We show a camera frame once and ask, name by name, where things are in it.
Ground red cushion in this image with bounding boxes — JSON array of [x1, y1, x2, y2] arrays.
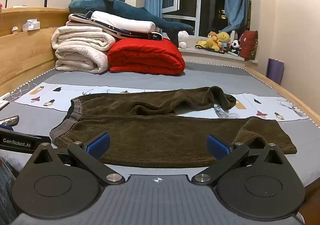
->
[[239, 30, 258, 61]]

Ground white fleece blanket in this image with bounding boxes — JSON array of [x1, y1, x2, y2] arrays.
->
[[51, 25, 117, 74]]

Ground panda plush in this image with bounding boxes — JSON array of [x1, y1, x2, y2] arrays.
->
[[230, 40, 242, 56]]

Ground orange and yellow plush toy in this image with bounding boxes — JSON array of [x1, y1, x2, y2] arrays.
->
[[196, 31, 222, 51]]

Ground white plush toy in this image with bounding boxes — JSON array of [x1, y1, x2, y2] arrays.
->
[[178, 30, 190, 48]]

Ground tissue box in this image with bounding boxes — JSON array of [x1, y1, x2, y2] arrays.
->
[[22, 18, 40, 31]]

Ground grey printed bed sheet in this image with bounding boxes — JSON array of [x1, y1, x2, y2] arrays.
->
[[0, 61, 320, 190]]

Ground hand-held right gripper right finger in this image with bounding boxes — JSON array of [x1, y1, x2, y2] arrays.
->
[[191, 134, 288, 187]]

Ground red quilt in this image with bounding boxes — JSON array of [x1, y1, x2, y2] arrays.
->
[[107, 38, 186, 75]]

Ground white folded sheet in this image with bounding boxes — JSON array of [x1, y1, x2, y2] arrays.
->
[[89, 11, 157, 33]]

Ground pale pink folded cloth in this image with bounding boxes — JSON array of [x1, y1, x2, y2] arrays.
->
[[66, 18, 105, 31]]

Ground blue shark plush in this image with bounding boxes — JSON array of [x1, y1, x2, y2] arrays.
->
[[68, 0, 194, 48]]

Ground person's leg in jeans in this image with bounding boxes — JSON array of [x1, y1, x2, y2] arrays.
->
[[0, 157, 18, 218]]

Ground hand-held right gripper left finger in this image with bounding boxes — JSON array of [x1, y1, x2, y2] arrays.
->
[[31, 132, 125, 186]]

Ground brown corduroy pants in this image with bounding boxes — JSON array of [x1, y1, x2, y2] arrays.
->
[[49, 86, 297, 169]]

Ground white cable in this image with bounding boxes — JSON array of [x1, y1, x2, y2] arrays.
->
[[9, 82, 38, 102]]

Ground navy starred blanket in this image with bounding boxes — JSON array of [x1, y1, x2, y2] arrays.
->
[[69, 13, 163, 41]]

